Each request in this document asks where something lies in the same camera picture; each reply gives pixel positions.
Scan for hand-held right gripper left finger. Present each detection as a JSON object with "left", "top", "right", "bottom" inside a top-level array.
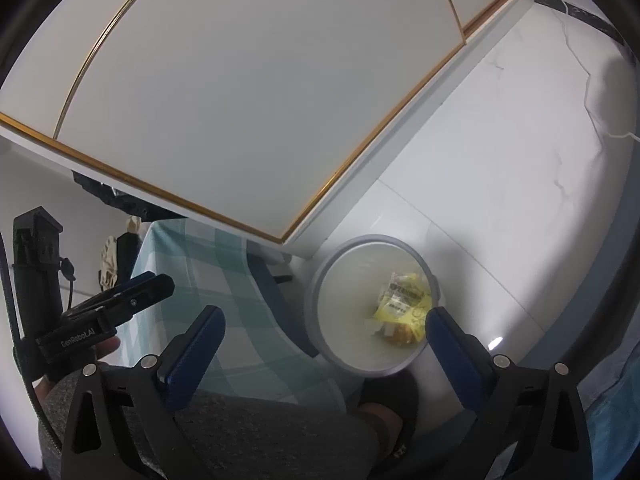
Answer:
[{"left": 59, "top": 305, "right": 227, "bottom": 480}]

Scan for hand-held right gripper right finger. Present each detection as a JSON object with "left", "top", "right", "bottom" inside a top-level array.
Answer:
[{"left": 424, "top": 307, "right": 594, "bottom": 480}]

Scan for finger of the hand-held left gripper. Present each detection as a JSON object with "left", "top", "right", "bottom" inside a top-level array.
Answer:
[
  {"left": 60, "top": 270, "right": 160, "bottom": 320},
  {"left": 101, "top": 273, "right": 176, "bottom": 334}
]

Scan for grey round trash bin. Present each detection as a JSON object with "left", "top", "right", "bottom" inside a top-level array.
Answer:
[{"left": 304, "top": 234, "right": 444, "bottom": 377}]

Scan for person's left hand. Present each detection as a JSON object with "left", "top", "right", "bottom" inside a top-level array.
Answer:
[{"left": 34, "top": 336, "right": 122, "bottom": 403}]

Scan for black bag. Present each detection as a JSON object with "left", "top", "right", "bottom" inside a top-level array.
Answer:
[{"left": 115, "top": 231, "right": 142, "bottom": 287}]

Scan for beige cloth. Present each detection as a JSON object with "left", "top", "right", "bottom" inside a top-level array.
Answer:
[{"left": 96, "top": 214, "right": 145, "bottom": 292}]

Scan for orange brown snack packet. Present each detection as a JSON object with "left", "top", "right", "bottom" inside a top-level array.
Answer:
[{"left": 379, "top": 321, "right": 420, "bottom": 347}]

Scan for black slipper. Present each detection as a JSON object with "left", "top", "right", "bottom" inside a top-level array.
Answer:
[{"left": 356, "top": 371, "right": 422, "bottom": 480}]

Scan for yellow plastic wrapper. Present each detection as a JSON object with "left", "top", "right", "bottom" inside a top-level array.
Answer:
[{"left": 372, "top": 272, "right": 434, "bottom": 334}]

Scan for checked teal tablecloth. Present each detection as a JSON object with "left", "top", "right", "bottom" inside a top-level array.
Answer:
[{"left": 120, "top": 219, "right": 347, "bottom": 407}]

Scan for black marble baseboard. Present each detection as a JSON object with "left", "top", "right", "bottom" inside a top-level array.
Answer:
[
  {"left": 531, "top": 0, "right": 627, "bottom": 47},
  {"left": 72, "top": 170, "right": 187, "bottom": 222}
]

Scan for person's foot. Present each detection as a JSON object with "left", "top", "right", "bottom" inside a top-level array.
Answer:
[{"left": 359, "top": 401, "right": 404, "bottom": 455}]

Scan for grey trousers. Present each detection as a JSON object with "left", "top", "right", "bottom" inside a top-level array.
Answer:
[{"left": 37, "top": 364, "right": 387, "bottom": 480}]

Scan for light blue cloth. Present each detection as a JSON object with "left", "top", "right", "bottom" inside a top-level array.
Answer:
[{"left": 582, "top": 345, "right": 640, "bottom": 467}]

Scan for grey blue furniture side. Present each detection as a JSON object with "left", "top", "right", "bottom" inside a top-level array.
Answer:
[{"left": 520, "top": 200, "right": 640, "bottom": 377}]

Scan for black wrist cord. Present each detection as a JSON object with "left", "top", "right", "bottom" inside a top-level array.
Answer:
[{"left": 56, "top": 256, "right": 77, "bottom": 311}]

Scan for white floor cable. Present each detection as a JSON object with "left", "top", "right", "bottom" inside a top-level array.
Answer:
[{"left": 560, "top": 0, "right": 640, "bottom": 139}]

